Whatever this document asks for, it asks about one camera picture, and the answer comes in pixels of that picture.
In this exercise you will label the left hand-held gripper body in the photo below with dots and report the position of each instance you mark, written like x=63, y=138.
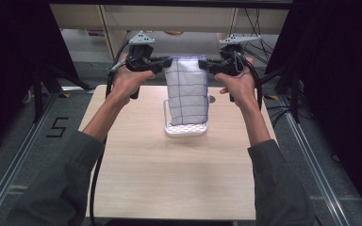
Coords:
x=139, y=53

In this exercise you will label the aluminium floor rail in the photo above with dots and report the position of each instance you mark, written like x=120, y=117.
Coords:
x=19, y=153
x=314, y=163

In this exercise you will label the white towel rack with tray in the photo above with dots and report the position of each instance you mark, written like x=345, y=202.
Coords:
x=185, y=130

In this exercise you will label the person's right hand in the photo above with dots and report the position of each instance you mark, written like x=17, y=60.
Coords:
x=242, y=88

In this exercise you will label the black metal stand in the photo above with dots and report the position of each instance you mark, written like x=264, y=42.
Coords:
x=39, y=94
x=295, y=94

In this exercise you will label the person's left hand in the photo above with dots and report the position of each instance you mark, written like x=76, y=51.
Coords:
x=127, y=83

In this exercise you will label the beige wooden desk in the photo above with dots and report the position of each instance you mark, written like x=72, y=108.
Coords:
x=185, y=19

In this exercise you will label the white cloth with purple edging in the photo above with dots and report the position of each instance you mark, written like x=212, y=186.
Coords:
x=187, y=91

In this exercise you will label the yellow black floor tape marker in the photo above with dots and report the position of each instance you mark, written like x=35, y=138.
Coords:
x=271, y=97

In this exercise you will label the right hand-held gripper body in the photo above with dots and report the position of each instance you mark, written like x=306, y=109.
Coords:
x=232, y=56

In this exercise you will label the black curtain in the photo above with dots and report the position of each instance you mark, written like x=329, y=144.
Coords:
x=12, y=62
x=342, y=78

